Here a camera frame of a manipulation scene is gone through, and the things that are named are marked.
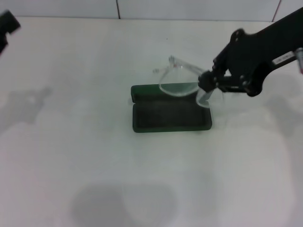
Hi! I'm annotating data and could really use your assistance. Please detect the silver wrist connector socket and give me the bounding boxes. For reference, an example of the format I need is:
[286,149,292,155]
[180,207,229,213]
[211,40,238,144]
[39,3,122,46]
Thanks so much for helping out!
[294,47,303,73]

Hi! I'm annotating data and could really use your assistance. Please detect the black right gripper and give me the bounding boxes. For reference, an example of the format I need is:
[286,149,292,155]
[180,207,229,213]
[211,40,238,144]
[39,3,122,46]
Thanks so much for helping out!
[198,8,303,97]

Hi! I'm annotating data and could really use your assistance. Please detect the green glasses case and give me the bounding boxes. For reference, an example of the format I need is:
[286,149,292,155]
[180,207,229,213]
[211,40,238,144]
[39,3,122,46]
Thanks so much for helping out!
[130,84,212,134]

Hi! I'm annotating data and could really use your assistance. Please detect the clear white glasses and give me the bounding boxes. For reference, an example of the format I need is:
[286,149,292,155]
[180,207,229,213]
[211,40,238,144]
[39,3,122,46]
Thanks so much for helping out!
[152,55,225,109]

